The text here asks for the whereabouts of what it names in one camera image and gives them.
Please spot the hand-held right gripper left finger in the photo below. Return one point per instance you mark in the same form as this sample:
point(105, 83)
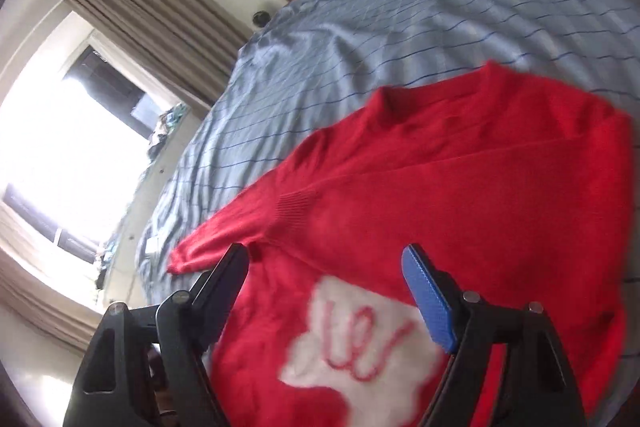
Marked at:
point(220, 297)

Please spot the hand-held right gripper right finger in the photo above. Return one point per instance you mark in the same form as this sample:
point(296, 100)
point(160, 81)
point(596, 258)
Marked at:
point(430, 302)

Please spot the small round white device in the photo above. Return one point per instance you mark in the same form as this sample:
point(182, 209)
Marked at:
point(260, 18)

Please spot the white window bench cabinet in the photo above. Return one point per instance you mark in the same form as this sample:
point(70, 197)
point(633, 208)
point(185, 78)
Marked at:
point(150, 187)

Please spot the beige curtain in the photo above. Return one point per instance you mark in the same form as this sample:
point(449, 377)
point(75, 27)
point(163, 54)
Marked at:
point(150, 17)
point(40, 277)

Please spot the red sweater with white patch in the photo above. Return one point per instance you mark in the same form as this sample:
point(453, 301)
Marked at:
point(450, 187)

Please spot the blue checked duvet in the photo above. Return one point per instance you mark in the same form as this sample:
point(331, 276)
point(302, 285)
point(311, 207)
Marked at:
point(400, 7)

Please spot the pile of clothes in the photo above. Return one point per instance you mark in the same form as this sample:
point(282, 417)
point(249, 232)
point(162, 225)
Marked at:
point(167, 127)

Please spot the window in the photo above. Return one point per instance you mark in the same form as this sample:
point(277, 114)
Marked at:
point(75, 132)

